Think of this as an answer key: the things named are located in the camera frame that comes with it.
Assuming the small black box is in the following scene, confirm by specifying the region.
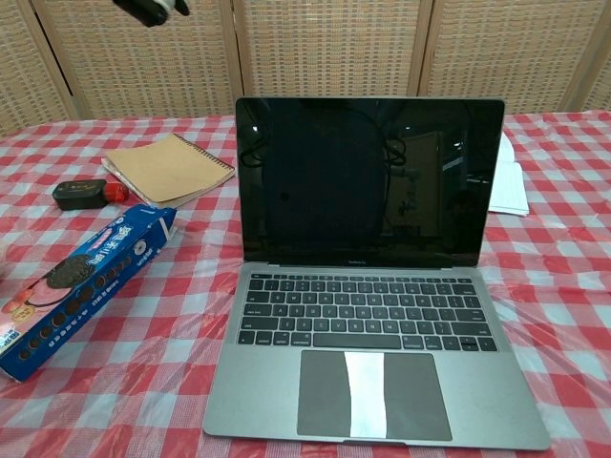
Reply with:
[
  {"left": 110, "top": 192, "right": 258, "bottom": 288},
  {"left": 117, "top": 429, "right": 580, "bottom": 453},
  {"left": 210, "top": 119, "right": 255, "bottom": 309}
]
[{"left": 52, "top": 178, "right": 108, "bottom": 212}]

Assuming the brown spiral notebook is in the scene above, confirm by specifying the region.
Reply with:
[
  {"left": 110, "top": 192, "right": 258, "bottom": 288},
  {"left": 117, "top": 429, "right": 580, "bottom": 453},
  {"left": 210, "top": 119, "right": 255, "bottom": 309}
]
[{"left": 100, "top": 133, "right": 237, "bottom": 210}]

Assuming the long blue Oreo box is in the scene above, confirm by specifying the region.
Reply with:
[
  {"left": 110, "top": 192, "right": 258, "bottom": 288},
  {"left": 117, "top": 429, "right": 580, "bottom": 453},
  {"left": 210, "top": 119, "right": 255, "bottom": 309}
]
[{"left": 0, "top": 204, "right": 179, "bottom": 384}]

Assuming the grey laptop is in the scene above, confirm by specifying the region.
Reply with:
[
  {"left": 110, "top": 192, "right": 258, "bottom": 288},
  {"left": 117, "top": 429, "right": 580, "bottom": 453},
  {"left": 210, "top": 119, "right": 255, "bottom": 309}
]
[{"left": 202, "top": 96, "right": 554, "bottom": 448}]

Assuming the white lined open notebook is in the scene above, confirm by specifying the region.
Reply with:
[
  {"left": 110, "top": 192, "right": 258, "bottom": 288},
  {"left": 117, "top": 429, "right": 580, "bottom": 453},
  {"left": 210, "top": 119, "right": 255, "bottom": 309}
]
[{"left": 487, "top": 132, "right": 531, "bottom": 219}]

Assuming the red white checkered tablecloth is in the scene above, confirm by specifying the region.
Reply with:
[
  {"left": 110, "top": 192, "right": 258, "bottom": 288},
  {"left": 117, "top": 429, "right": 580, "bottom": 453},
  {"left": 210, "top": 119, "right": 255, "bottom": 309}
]
[{"left": 0, "top": 112, "right": 611, "bottom": 458}]

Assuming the small red object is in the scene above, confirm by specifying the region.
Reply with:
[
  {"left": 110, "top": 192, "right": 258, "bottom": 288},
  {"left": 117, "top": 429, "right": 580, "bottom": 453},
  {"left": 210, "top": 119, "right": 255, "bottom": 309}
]
[{"left": 103, "top": 180, "right": 129, "bottom": 204}]

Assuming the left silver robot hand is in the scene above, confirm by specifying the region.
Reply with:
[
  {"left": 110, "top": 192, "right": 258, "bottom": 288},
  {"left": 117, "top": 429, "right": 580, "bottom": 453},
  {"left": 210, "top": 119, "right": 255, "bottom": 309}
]
[{"left": 112, "top": 0, "right": 191, "bottom": 29}]

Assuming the woven bamboo folding screen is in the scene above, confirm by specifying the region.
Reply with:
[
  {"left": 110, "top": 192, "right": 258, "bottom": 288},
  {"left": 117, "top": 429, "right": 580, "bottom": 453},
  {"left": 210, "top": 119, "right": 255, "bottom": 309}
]
[{"left": 0, "top": 0, "right": 611, "bottom": 139}]

